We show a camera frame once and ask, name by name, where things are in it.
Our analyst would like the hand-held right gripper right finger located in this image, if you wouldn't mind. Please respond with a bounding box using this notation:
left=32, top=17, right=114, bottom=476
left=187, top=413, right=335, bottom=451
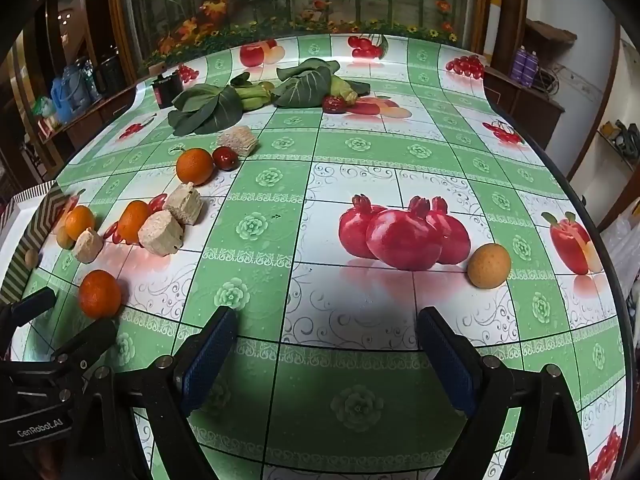
left=417, top=306, right=596, bottom=480

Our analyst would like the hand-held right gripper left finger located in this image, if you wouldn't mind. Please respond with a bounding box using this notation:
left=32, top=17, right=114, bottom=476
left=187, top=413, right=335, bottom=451
left=92, top=305, right=239, bottom=480

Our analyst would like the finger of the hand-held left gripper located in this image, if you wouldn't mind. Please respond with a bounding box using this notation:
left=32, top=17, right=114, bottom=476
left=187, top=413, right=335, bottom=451
left=0, top=287, right=57, bottom=333
left=57, top=317, right=118, bottom=376

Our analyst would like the chevron patterned box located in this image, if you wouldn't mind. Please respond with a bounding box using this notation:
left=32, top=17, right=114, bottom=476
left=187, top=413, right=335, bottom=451
left=0, top=182, right=71, bottom=306

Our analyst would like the beige fibrous chunk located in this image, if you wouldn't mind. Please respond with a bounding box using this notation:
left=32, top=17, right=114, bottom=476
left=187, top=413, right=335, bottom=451
left=74, top=227, right=104, bottom=264
left=137, top=210, right=185, bottom=257
left=216, top=126, right=258, bottom=158
left=164, top=182, right=203, bottom=226

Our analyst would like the orange with stem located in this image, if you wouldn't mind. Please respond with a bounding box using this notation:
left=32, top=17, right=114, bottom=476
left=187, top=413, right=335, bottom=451
left=169, top=145, right=216, bottom=186

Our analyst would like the tan round fruit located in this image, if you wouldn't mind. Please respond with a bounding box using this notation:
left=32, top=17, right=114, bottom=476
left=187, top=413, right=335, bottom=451
left=467, top=243, right=512, bottom=288

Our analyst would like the wooden cabinet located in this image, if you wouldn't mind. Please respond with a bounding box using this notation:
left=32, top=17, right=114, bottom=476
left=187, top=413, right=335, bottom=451
left=0, top=0, right=143, bottom=186

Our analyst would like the green fruit print tablecloth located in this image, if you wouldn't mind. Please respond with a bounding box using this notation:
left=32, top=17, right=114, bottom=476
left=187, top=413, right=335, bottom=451
left=0, top=32, right=626, bottom=480

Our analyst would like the dark pot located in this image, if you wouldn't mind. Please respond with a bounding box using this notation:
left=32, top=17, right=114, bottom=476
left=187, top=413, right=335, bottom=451
left=100, top=57, right=126, bottom=93

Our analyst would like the green bok choy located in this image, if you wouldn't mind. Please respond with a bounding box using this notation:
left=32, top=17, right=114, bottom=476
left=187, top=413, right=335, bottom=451
left=272, top=58, right=371, bottom=108
left=167, top=72, right=276, bottom=137

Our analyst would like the black canister red label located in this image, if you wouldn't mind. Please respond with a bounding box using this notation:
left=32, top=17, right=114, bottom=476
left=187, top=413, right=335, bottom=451
left=151, top=72, right=185, bottom=108

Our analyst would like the wooden wall shelf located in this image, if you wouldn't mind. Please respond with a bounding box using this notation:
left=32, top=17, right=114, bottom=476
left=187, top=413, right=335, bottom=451
left=482, top=17, right=578, bottom=151

